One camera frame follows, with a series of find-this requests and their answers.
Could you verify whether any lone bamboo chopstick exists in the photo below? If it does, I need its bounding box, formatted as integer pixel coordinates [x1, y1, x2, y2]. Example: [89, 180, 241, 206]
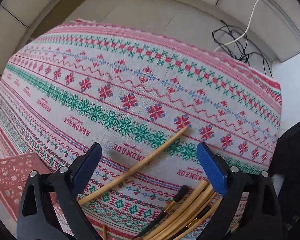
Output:
[78, 126, 189, 206]

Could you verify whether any pink perforated utensil holder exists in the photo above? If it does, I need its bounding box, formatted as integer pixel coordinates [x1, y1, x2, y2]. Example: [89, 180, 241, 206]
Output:
[0, 153, 56, 220]

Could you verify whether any black gold-banded chopstick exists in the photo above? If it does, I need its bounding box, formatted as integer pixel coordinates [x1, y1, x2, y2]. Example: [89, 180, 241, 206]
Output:
[133, 185, 189, 239]

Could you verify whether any embroidered patterned tablecloth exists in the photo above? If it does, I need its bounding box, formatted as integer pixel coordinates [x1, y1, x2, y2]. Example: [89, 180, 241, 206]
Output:
[0, 20, 282, 239]

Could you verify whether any black cable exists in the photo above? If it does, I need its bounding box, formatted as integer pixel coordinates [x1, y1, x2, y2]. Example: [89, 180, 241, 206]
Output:
[211, 19, 273, 78]

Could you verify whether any white cable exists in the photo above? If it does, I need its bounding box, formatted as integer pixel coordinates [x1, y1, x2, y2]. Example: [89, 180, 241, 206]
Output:
[214, 0, 287, 53]

